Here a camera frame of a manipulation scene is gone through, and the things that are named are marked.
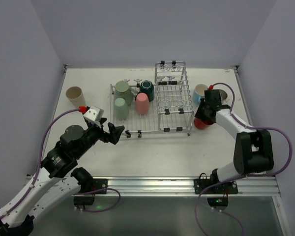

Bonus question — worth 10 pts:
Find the light green cup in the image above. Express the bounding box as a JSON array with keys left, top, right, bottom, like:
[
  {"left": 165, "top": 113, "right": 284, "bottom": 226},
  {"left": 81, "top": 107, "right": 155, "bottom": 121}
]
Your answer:
[{"left": 114, "top": 98, "right": 129, "bottom": 120}]

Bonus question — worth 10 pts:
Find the light blue mug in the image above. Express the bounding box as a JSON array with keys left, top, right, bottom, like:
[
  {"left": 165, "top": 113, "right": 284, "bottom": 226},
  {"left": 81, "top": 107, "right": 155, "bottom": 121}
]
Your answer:
[{"left": 192, "top": 84, "right": 208, "bottom": 105}]

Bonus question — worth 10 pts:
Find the pink cup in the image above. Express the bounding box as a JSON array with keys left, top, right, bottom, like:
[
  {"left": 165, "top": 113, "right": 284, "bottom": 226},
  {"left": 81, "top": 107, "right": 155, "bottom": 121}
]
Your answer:
[{"left": 135, "top": 93, "right": 149, "bottom": 115}]

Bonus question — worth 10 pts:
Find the dark teal mug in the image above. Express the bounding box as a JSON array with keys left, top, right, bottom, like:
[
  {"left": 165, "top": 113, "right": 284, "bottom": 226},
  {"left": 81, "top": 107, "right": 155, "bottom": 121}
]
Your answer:
[{"left": 139, "top": 80, "right": 154, "bottom": 102}]

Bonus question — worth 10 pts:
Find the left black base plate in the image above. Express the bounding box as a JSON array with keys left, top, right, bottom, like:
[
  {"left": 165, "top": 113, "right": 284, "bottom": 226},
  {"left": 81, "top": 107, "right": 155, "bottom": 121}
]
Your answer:
[{"left": 90, "top": 178, "right": 108, "bottom": 194}]

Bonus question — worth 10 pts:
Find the cream brown cup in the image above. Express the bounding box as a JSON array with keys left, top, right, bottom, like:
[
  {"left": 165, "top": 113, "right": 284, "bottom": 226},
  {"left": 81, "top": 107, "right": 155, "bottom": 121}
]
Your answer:
[{"left": 219, "top": 89, "right": 228, "bottom": 101}]

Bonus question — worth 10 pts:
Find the aluminium mounting rail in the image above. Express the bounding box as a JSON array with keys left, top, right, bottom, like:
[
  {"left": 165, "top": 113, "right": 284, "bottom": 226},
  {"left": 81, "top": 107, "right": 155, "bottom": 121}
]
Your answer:
[{"left": 27, "top": 175, "right": 278, "bottom": 197}]

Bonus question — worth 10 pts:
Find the sage green mug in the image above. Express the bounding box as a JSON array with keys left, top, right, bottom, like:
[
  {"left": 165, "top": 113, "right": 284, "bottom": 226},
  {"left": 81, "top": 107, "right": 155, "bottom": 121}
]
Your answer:
[{"left": 114, "top": 81, "right": 138, "bottom": 106}]

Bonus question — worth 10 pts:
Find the controller box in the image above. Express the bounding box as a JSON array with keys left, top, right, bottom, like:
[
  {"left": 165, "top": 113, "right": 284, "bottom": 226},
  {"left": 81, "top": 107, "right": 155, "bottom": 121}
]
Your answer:
[
  {"left": 207, "top": 197, "right": 229, "bottom": 210},
  {"left": 73, "top": 196, "right": 95, "bottom": 209}
]

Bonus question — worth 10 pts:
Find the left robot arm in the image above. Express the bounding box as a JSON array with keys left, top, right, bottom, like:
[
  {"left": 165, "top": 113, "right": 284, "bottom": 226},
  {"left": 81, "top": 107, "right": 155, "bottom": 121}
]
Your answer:
[{"left": 0, "top": 123, "right": 125, "bottom": 236}]

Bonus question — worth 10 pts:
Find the left controller box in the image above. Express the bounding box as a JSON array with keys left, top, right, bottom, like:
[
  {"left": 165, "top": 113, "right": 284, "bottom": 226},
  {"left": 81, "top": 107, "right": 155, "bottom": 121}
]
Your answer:
[{"left": 73, "top": 196, "right": 95, "bottom": 209}]

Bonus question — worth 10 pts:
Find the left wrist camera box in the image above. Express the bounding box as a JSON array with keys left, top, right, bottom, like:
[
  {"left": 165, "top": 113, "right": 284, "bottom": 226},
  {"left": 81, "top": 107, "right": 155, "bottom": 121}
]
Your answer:
[{"left": 83, "top": 106, "right": 104, "bottom": 127}]

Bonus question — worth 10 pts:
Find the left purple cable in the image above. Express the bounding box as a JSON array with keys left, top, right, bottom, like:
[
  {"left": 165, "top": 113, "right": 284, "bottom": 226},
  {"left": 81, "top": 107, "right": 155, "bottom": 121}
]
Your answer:
[{"left": 0, "top": 105, "right": 121, "bottom": 227}]

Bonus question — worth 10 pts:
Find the silver wire dish rack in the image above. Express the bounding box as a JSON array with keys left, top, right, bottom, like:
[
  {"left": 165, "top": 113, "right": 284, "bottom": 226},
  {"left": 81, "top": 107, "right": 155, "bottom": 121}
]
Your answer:
[{"left": 109, "top": 60, "right": 194, "bottom": 138}]

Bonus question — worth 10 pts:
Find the tall beige cup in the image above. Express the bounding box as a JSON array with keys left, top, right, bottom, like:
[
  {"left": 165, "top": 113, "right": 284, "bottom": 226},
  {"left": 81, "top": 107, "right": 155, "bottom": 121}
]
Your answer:
[{"left": 65, "top": 86, "right": 86, "bottom": 108}]

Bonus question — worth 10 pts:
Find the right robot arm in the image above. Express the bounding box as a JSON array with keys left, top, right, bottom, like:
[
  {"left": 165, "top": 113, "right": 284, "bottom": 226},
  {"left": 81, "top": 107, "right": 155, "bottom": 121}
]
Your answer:
[{"left": 194, "top": 89, "right": 274, "bottom": 189}]

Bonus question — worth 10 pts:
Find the red mug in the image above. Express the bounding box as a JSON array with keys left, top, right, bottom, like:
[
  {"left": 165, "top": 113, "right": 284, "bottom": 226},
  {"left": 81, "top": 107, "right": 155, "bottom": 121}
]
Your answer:
[{"left": 194, "top": 118, "right": 213, "bottom": 130}]

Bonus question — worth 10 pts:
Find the right controller box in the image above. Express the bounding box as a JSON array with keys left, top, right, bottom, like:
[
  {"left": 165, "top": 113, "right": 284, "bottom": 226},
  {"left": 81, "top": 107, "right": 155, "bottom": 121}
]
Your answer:
[{"left": 207, "top": 197, "right": 229, "bottom": 210}]

